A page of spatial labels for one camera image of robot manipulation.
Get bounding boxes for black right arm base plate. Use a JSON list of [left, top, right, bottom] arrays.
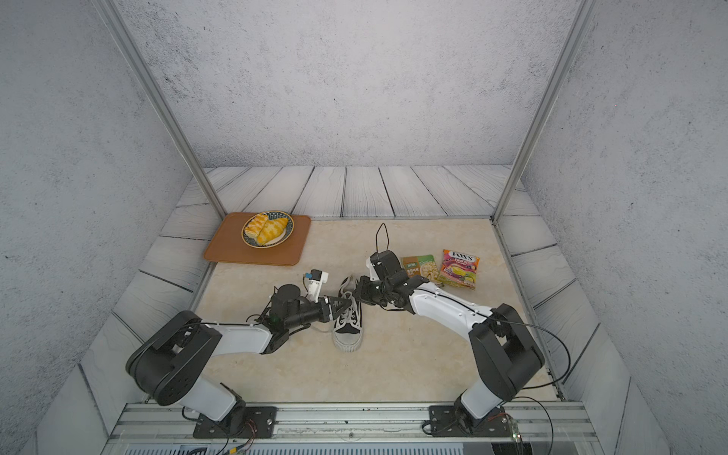
[[421, 405, 519, 438]]

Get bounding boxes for yellow rimmed plate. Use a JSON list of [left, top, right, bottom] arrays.
[[241, 210, 295, 249]]

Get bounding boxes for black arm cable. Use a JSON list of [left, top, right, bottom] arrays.
[[181, 406, 258, 455], [494, 317, 573, 455]]

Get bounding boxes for aluminium corner post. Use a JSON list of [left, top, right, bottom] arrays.
[[491, 0, 597, 226], [92, 0, 228, 219]]

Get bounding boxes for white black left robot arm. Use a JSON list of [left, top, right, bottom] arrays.
[[125, 284, 356, 422]]

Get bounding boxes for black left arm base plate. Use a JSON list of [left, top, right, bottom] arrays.
[[193, 406, 278, 440]]

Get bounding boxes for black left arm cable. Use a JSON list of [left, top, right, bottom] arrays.
[[181, 406, 258, 455]]

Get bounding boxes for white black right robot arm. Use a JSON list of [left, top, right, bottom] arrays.
[[355, 250, 545, 427]]

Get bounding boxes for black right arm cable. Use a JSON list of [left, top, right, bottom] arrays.
[[494, 317, 573, 455]]

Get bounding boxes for right aluminium corner post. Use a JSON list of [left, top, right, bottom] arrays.
[[491, 0, 597, 226]]

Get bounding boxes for black white canvas sneaker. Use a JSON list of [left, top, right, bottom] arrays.
[[332, 276, 363, 353]]

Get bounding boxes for brown leather mat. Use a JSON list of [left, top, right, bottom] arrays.
[[203, 212, 312, 267]]

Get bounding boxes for aluminium front rail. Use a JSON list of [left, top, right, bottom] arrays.
[[108, 398, 602, 454]]

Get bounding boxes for bread pastry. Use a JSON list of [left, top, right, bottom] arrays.
[[243, 213, 268, 239], [256, 217, 289, 246]]

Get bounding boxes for green snack packet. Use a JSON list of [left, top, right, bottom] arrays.
[[402, 255, 440, 284]]

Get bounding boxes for right bread pastry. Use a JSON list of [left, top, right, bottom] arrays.
[[256, 217, 289, 246]]

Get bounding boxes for left aluminium corner post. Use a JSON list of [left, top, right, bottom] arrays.
[[92, 0, 228, 219]]

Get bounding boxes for left bread pastry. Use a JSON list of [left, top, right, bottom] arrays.
[[243, 213, 268, 239]]

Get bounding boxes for pink Fox's candy bag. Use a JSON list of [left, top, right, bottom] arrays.
[[438, 249, 480, 289]]

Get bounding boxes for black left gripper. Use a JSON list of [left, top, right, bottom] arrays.
[[282, 297, 352, 333]]

